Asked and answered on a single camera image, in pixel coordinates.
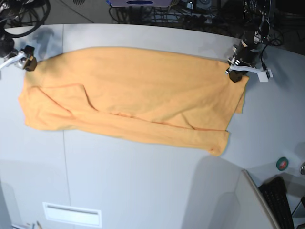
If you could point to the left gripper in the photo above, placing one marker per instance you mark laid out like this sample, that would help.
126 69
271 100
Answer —
244 60

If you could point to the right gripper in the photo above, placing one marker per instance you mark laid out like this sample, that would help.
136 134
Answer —
28 61

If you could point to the orange yellow t-shirt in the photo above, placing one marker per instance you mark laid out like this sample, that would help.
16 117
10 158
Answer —
145 96

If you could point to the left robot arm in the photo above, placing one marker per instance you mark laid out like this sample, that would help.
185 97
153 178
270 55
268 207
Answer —
260 13

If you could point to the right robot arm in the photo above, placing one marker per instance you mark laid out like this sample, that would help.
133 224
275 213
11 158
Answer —
15 10

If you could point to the green tape roll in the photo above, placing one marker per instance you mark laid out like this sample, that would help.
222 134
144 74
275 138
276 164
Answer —
282 164

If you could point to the silver metal knob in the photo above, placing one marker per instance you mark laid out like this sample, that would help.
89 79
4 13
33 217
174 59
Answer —
302 169

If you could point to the black keyboard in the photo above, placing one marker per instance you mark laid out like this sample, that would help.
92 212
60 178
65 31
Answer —
274 193

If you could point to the beige board panel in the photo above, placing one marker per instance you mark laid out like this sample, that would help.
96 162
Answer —
255 212

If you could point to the white rectangular tray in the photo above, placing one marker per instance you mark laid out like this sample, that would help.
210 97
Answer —
73 215

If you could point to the pencil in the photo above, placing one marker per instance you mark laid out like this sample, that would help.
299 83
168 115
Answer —
39 225

